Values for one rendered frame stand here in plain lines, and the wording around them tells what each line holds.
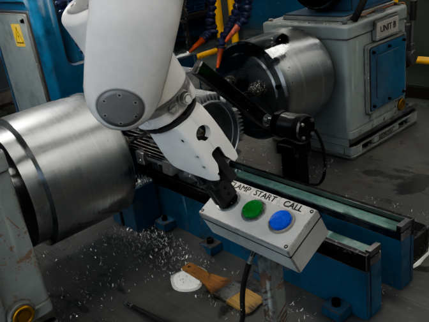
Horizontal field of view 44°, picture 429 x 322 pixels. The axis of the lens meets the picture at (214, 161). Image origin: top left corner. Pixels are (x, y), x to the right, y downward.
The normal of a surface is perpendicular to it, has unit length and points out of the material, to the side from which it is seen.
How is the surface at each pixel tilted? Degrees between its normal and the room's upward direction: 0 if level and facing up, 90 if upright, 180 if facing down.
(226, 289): 0
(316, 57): 58
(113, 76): 103
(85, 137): 50
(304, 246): 90
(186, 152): 115
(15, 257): 89
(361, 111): 89
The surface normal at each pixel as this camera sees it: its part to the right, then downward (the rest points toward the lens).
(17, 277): 0.66, 0.21
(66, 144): 0.43, -0.41
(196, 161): -0.51, 0.73
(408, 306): -0.13, -0.91
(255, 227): -0.43, -0.67
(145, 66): 0.35, 0.60
